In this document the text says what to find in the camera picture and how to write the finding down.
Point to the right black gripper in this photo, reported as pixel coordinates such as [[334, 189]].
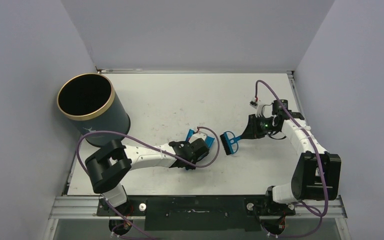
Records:
[[251, 127]]

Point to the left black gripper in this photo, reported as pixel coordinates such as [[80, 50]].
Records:
[[190, 167]]

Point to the blue dustpan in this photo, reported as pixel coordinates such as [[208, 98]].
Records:
[[208, 140]]

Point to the blue hand brush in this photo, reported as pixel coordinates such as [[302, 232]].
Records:
[[230, 142]]

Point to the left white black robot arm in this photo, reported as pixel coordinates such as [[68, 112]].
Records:
[[108, 166]]

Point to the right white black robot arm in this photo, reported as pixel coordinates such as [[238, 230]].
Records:
[[317, 172]]

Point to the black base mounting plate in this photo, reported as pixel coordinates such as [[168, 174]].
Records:
[[205, 212]]

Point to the dark blue gold-rimmed bin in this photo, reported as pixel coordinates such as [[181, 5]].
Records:
[[91, 104]]

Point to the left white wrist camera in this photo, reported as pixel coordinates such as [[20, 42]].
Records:
[[198, 135]]

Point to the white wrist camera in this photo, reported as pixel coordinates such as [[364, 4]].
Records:
[[258, 106], [198, 135]]

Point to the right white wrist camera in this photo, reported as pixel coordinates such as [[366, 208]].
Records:
[[258, 106]]

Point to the aluminium frame rail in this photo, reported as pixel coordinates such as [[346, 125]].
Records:
[[86, 207]]

